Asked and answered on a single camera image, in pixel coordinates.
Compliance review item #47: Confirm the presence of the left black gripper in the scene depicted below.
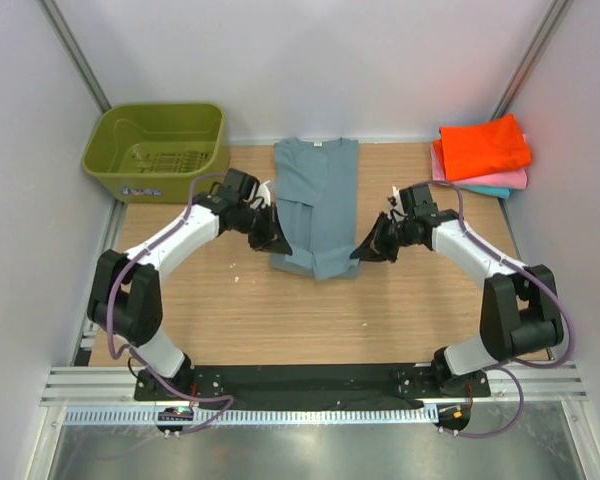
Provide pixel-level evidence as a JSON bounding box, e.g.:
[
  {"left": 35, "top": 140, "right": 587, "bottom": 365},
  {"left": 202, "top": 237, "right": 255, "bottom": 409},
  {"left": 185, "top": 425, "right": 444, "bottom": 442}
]
[{"left": 234, "top": 201, "right": 292, "bottom": 255}]

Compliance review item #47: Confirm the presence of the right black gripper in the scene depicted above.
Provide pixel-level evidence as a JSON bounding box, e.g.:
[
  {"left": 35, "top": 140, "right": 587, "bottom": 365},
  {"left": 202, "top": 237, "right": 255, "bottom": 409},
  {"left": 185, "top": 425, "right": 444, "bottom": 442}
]
[{"left": 351, "top": 212, "right": 415, "bottom": 264}]

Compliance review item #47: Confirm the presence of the grey-blue t shirt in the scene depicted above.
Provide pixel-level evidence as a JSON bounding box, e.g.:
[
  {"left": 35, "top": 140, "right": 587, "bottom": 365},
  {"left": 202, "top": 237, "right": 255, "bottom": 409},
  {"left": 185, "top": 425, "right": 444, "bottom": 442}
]
[{"left": 269, "top": 138, "right": 359, "bottom": 281}]

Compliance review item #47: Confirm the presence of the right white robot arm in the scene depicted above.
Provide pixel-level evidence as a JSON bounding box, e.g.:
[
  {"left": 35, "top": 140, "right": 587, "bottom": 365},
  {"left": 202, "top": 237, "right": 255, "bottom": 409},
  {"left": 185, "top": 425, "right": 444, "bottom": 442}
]
[{"left": 351, "top": 182, "right": 564, "bottom": 396}]

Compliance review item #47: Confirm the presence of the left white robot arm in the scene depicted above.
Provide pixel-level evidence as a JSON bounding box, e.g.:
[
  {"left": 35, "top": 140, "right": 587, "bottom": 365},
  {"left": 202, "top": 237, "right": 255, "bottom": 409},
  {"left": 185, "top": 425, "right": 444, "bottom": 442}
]
[{"left": 87, "top": 168, "right": 292, "bottom": 400}]

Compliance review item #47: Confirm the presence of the teal folded t shirt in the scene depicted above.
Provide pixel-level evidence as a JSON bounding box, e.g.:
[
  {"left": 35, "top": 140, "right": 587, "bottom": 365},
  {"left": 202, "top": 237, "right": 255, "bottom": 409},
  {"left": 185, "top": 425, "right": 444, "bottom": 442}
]
[{"left": 460, "top": 185, "right": 512, "bottom": 200}]

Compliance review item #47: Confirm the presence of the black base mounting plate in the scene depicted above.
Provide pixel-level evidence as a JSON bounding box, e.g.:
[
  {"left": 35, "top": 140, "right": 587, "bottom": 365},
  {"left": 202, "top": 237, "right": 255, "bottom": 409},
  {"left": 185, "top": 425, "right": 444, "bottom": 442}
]
[{"left": 133, "top": 363, "right": 492, "bottom": 412}]

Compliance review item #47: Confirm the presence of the olive green plastic basket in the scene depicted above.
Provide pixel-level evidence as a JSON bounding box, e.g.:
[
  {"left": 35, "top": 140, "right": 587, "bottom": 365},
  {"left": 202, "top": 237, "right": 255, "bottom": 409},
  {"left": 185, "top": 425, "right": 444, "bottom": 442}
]
[{"left": 81, "top": 102, "right": 230, "bottom": 204}]

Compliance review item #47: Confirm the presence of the pink folded t shirt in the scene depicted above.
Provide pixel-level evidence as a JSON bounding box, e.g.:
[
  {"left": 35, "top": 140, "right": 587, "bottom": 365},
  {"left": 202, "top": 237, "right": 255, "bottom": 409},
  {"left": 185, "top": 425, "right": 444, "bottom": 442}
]
[{"left": 430, "top": 140, "right": 528, "bottom": 190}]

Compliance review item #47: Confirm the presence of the orange folded t shirt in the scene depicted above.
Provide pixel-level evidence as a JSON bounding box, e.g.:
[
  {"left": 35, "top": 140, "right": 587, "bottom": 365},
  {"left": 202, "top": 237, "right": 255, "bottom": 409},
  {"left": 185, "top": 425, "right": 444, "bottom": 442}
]
[{"left": 433, "top": 113, "right": 532, "bottom": 181}]

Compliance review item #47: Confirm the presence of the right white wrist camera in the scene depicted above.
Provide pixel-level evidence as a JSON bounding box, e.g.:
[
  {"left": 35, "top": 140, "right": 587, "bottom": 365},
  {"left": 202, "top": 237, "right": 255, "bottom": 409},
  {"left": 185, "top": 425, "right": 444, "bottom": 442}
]
[{"left": 387, "top": 186, "right": 405, "bottom": 222}]

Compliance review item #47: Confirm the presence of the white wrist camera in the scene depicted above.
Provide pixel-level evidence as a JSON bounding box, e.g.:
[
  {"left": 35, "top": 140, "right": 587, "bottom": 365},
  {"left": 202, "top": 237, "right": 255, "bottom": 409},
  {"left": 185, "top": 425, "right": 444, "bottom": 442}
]
[
  {"left": 256, "top": 180, "right": 276, "bottom": 205},
  {"left": 387, "top": 186, "right": 405, "bottom": 222}
]

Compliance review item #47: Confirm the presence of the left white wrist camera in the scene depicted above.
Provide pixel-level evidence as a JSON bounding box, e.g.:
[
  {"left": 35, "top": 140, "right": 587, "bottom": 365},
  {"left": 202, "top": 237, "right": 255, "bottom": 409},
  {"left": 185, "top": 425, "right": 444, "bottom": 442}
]
[{"left": 256, "top": 180, "right": 276, "bottom": 205}]

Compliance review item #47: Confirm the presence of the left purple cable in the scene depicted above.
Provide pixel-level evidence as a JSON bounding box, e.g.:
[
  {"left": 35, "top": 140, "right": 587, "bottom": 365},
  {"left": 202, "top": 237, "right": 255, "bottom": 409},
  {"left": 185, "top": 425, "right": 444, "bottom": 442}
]
[{"left": 107, "top": 173, "right": 236, "bottom": 437}]

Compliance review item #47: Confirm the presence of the white slotted cable duct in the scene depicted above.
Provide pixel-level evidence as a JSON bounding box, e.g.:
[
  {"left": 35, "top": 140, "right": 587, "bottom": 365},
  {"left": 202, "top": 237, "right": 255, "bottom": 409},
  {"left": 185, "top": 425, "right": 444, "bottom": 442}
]
[{"left": 64, "top": 404, "right": 438, "bottom": 427}]

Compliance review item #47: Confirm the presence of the aluminium frame rail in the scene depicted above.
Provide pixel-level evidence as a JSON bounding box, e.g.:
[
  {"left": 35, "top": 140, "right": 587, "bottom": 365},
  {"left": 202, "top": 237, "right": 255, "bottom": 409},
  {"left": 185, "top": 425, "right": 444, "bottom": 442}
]
[{"left": 41, "top": 363, "right": 587, "bottom": 411}]

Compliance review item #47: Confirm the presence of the right corner aluminium post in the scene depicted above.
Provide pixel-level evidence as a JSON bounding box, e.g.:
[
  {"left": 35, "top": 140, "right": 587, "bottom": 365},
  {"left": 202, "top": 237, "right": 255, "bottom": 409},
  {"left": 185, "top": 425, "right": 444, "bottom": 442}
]
[{"left": 491, "top": 0, "right": 573, "bottom": 120}]

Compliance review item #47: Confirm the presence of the corner aluminium post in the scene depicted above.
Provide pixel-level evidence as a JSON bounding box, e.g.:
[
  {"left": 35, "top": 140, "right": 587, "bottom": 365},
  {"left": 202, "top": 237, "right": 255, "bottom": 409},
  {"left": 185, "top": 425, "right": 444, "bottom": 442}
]
[
  {"left": 37, "top": 0, "right": 111, "bottom": 113},
  {"left": 491, "top": 0, "right": 573, "bottom": 120}
]

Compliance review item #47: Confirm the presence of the left corner aluminium post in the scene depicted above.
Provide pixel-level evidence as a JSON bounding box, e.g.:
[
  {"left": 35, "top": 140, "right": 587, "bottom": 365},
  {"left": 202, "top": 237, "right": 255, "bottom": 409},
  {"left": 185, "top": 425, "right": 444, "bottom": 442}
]
[{"left": 37, "top": 0, "right": 111, "bottom": 113}]

